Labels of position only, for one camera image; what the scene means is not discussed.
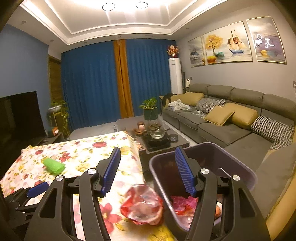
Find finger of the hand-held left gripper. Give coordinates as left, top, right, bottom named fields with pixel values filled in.
left=9, top=181, right=50, bottom=205
left=14, top=201, right=41, bottom=217

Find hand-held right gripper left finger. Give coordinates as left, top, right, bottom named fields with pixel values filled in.
left=30, top=147, right=121, bottom=241

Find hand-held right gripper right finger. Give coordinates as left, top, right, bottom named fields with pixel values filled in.
left=175, top=146, right=271, bottom=241

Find grey plastic bin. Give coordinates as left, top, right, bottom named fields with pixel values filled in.
left=149, top=142, right=258, bottom=232

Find pink plastic bag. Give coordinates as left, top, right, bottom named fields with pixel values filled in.
left=171, top=196, right=199, bottom=216

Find red snack wrapper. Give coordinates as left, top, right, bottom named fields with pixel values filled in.
left=120, top=184, right=164, bottom=226

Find orange white paper cup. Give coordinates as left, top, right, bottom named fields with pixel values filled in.
left=214, top=200, right=224, bottom=219

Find green crinkled paper wrapper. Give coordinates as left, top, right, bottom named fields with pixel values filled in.
left=42, top=158, right=66, bottom=174

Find dark coffee table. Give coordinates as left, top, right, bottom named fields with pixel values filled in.
left=134, top=128, right=190, bottom=172

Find black tea stove tray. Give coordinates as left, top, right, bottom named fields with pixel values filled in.
left=142, top=136, right=172, bottom=149

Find floral tablecloth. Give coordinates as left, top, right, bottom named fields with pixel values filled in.
left=0, top=131, right=176, bottom=241

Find grey sofa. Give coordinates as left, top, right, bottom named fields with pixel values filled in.
left=159, top=83, right=296, bottom=219

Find glass kettle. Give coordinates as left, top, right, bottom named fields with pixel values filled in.
left=149, top=122, right=166, bottom=139

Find dark television stand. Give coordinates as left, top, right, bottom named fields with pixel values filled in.
left=39, top=132, right=64, bottom=145

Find yellow cushion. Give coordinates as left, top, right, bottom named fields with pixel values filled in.
left=204, top=105, right=235, bottom=126
left=223, top=102, right=258, bottom=130
left=179, top=92, right=204, bottom=106

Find white clothes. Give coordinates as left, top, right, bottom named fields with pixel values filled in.
left=168, top=99, right=191, bottom=111

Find gold plant stand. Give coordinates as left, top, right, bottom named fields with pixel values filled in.
left=52, top=111, right=70, bottom=138

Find potted plant in green pot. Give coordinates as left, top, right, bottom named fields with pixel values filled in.
left=139, top=98, right=160, bottom=121

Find black white patterned cushion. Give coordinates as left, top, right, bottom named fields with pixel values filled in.
left=195, top=98, right=226, bottom=114
left=269, top=138, right=293, bottom=151
left=251, top=115, right=295, bottom=142

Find black television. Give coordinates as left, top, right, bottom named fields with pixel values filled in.
left=0, top=91, right=47, bottom=144

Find black clothing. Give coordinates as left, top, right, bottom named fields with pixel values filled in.
left=162, top=93, right=177, bottom=107

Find trailing plant in white bowl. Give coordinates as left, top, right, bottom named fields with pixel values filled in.
left=47, top=100, right=70, bottom=137

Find white handheld vacuum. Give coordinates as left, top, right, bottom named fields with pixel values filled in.
left=183, top=72, right=191, bottom=93

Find blue curtain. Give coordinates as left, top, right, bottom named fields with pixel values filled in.
left=126, top=39, right=177, bottom=116
left=61, top=42, right=122, bottom=130

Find orange curtain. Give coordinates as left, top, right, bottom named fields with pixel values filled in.
left=113, top=39, right=134, bottom=118

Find white standing air conditioner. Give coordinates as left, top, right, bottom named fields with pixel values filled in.
left=168, top=58, right=183, bottom=95

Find small landscape painting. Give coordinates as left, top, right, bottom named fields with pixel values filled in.
left=187, top=36, right=206, bottom=68

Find red flower decoration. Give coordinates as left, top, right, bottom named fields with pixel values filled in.
left=167, top=45, right=180, bottom=58

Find sailboat and tree painting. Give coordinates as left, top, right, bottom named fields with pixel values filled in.
left=203, top=21, right=253, bottom=64

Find purple landscape painting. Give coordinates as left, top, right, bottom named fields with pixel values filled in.
left=246, top=16, right=287, bottom=64

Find white charger cable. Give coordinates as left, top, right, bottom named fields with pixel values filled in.
left=191, top=110, right=209, bottom=119

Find brown wooden wall panel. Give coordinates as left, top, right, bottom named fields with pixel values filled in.
left=48, top=56, right=63, bottom=102

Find ceiling ring lamp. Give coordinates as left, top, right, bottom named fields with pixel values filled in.
left=102, top=2, right=149, bottom=11

